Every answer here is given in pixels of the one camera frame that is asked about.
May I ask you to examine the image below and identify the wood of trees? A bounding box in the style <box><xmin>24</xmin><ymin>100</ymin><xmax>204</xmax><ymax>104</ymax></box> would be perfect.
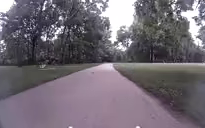
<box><xmin>0</xmin><ymin>0</ymin><xmax>205</xmax><ymax>67</ymax></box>

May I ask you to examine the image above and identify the reddish paved path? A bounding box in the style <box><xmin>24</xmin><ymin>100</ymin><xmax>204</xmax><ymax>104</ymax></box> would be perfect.
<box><xmin>0</xmin><ymin>62</ymin><xmax>204</xmax><ymax>128</ymax></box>

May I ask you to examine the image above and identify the small pale object on grass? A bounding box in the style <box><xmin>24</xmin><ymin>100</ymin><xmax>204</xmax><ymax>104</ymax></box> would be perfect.
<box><xmin>38</xmin><ymin>63</ymin><xmax>47</xmax><ymax>70</ymax></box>

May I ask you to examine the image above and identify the grass lawn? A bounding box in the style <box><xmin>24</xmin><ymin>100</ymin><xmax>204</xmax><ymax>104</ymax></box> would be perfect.
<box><xmin>112</xmin><ymin>62</ymin><xmax>205</xmax><ymax>128</ymax></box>
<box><xmin>0</xmin><ymin>63</ymin><xmax>101</xmax><ymax>103</ymax></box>

